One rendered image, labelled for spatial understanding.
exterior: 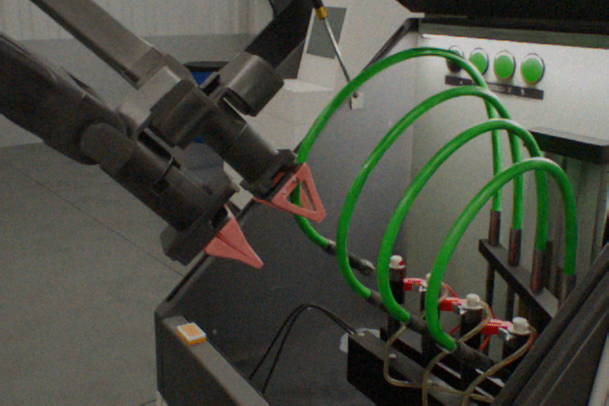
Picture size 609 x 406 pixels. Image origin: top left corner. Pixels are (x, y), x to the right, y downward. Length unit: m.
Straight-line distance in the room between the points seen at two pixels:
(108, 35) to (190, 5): 7.18
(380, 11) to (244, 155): 3.12
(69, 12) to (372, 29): 3.01
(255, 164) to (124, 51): 0.24
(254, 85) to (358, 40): 3.04
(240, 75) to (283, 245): 0.50
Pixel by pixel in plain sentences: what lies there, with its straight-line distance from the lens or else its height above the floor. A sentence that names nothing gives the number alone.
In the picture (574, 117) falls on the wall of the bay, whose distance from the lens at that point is 1.18.
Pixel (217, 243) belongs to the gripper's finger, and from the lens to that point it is 0.75.
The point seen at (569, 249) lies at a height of 1.19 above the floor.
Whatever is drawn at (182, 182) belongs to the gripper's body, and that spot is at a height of 1.31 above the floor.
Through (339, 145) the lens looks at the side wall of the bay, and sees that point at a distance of 1.36.
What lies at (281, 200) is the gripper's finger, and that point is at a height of 1.25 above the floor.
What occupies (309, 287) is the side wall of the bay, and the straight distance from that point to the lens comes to 1.41.
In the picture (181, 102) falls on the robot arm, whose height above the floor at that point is 1.39.
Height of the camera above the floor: 1.50
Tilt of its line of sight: 15 degrees down
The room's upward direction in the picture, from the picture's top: 1 degrees clockwise
